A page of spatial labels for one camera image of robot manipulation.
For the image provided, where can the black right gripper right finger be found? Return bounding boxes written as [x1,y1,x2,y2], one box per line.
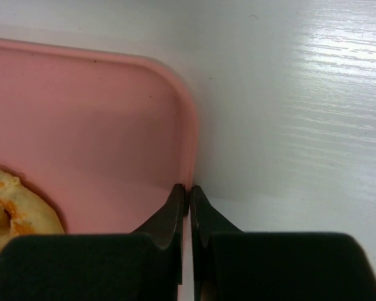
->
[189,185,241,300]

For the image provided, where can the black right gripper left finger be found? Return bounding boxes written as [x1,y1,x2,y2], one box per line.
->
[130,184,185,285]

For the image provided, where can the golden knotted bread roll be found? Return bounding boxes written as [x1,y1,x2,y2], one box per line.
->
[0,170,65,252]

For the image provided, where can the pink plastic tray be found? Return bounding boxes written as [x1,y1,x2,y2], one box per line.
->
[0,40,197,300]

